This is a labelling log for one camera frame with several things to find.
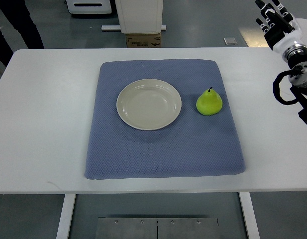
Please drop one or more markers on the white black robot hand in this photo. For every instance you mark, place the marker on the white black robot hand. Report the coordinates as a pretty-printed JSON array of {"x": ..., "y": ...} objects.
[{"x": 281, "y": 29}]

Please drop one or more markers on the green pear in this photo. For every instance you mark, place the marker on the green pear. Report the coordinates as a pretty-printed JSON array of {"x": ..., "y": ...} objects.
[{"x": 209, "y": 102}]

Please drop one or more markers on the grey floor socket plate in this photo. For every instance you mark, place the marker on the grey floor socket plate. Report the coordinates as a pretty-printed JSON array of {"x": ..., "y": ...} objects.
[{"x": 230, "y": 41}]

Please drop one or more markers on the beige round plate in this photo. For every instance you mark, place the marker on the beige round plate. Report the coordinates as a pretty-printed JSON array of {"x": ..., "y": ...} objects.
[{"x": 148, "y": 104}]

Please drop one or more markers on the brown cardboard box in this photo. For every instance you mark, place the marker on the brown cardboard box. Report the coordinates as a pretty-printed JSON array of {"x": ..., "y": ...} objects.
[{"x": 143, "y": 40}]

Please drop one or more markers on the blue textured cloth mat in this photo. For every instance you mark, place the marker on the blue textured cloth mat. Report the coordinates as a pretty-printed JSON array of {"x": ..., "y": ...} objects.
[{"x": 193, "y": 145}]

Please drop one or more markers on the white right table leg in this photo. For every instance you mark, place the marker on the white right table leg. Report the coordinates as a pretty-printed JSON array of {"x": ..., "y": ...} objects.
[{"x": 249, "y": 215}]

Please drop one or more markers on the white table leg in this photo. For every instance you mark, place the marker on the white table leg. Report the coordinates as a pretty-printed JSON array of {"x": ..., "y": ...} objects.
[
  {"x": 66, "y": 216},
  {"x": 249, "y": 215}
]

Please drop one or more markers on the white machine with slot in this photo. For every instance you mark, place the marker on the white machine with slot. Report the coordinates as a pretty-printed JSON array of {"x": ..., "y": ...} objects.
[{"x": 89, "y": 6}]

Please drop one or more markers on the white left table leg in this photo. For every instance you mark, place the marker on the white left table leg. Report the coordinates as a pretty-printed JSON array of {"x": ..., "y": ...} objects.
[{"x": 66, "y": 216}]

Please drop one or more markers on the white cabinet pedestal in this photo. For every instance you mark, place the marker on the white cabinet pedestal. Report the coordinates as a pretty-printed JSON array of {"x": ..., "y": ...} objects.
[{"x": 138, "y": 17}]

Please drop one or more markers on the metal base plate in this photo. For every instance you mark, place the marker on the metal base plate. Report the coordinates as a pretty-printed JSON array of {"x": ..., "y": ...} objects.
[{"x": 157, "y": 228}]

